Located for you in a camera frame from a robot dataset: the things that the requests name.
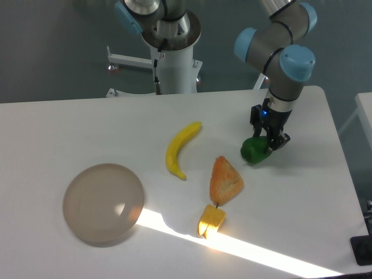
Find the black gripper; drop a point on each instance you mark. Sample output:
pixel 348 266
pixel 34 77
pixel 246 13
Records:
pixel 264 117

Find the green bell pepper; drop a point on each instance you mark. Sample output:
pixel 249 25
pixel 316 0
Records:
pixel 255 149

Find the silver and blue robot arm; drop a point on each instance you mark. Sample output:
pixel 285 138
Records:
pixel 272 51

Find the yellow bell pepper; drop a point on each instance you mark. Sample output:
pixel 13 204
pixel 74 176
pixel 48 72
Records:
pixel 210 221

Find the orange bread piece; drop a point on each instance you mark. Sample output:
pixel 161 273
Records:
pixel 225 183

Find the yellow banana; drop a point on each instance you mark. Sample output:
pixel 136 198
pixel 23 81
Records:
pixel 186 134

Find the black device at table edge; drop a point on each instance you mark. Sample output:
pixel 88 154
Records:
pixel 361 245

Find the translucent brown plate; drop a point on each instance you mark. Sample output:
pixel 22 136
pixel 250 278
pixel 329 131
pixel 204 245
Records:
pixel 103 203

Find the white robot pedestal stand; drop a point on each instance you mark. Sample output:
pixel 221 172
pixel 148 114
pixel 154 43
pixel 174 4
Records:
pixel 171 44

